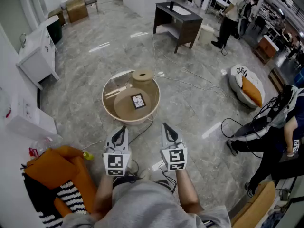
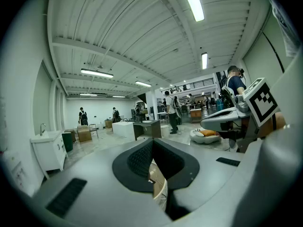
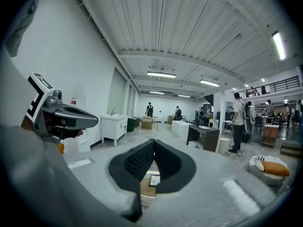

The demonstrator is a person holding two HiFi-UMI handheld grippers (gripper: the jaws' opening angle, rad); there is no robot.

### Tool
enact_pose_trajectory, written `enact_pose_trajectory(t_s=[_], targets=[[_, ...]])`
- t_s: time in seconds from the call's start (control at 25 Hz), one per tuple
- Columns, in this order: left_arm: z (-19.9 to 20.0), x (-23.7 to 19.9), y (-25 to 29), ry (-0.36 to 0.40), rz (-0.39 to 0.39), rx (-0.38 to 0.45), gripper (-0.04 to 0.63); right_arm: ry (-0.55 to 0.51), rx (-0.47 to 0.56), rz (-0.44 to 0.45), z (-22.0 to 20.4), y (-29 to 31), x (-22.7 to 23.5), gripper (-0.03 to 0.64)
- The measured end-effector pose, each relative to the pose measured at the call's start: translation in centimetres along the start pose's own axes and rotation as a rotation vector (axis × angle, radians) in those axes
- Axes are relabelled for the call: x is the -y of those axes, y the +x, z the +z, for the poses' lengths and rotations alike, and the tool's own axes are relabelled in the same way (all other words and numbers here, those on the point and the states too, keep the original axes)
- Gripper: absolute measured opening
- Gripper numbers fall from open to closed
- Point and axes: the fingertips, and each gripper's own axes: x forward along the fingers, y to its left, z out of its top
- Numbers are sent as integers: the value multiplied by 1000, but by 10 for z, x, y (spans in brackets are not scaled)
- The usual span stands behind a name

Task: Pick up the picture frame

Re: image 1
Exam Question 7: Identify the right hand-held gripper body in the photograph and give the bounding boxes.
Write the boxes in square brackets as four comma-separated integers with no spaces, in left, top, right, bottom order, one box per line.
[160,143,188,171]

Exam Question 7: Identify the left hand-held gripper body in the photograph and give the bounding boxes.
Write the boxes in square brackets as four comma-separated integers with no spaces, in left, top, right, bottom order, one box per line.
[103,144,132,177]

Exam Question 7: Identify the black square frame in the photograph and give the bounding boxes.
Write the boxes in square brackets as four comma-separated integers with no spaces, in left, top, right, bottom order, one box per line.
[131,93,147,110]

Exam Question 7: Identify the person's right forearm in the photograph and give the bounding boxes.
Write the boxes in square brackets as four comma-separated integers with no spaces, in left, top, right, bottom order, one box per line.
[175,169,205,213]

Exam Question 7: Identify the person's left forearm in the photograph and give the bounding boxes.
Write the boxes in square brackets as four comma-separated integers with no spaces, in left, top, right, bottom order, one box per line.
[91,174,114,220]

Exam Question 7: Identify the round glass-top side table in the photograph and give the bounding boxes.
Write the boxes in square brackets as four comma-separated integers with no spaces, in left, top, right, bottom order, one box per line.
[101,69,161,125]

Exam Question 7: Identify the person's grey shirt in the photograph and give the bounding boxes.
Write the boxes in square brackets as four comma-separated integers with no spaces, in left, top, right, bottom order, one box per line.
[60,179,232,228]

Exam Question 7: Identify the black white striped blanket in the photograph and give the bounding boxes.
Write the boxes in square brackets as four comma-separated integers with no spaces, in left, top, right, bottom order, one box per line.
[21,170,87,228]

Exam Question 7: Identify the clear plastic bag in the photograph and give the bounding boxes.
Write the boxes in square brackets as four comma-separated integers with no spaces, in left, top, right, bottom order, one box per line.
[28,136,62,158]

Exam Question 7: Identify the black round chair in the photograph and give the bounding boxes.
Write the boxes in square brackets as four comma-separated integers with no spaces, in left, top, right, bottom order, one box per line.
[234,115,276,139]

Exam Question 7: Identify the white beanbag seat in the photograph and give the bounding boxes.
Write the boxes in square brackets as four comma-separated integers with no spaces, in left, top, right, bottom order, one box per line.
[229,64,266,109]

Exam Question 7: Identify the orange cushion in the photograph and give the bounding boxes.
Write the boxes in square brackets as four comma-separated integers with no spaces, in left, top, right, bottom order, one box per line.
[241,76,263,108]

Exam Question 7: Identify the cream round bin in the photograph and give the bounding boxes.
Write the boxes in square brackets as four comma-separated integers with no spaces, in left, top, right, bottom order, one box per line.
[198,24,216,45]

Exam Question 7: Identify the dark wooden sink vanity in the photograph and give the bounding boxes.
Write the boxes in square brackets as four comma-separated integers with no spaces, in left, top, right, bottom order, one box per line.
[153,1,204,54]

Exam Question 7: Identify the white vanity cabinet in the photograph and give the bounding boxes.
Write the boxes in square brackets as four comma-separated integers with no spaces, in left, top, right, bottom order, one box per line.
[16,27,59,90]

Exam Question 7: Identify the dark wooden crate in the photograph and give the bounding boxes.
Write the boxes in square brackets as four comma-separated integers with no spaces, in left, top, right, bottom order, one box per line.
[268,67,288,92]

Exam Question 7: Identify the small white-topped wooden table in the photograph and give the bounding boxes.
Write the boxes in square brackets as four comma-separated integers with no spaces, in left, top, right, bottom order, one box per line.
[253,35,280,65]

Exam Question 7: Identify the white sink basin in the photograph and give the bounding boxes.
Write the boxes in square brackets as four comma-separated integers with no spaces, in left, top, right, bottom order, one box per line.
[167,5,192,16]

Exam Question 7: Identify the tan woven ottoman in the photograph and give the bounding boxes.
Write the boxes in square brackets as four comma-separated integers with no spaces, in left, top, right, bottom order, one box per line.
[66,0,89,23]

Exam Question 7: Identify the small brown box stool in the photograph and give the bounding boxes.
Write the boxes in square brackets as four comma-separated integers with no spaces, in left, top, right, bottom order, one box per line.
[48,8,66,26]

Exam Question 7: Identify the white rectangular bathtub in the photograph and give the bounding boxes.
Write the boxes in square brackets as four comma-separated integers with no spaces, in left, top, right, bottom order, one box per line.
[122,0,167,18]

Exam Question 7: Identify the small metal side table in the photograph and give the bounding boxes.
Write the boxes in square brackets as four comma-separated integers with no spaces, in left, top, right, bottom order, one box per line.
[83,0,99,13]

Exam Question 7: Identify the black floor cable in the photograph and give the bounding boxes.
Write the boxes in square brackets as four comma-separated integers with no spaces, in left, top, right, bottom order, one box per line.
[128,117,155,144]
[220,117,263,159]

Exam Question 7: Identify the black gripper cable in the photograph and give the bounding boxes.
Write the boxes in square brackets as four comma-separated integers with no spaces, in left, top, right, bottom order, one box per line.
[113,159,141,184]
[158,161,178,194]

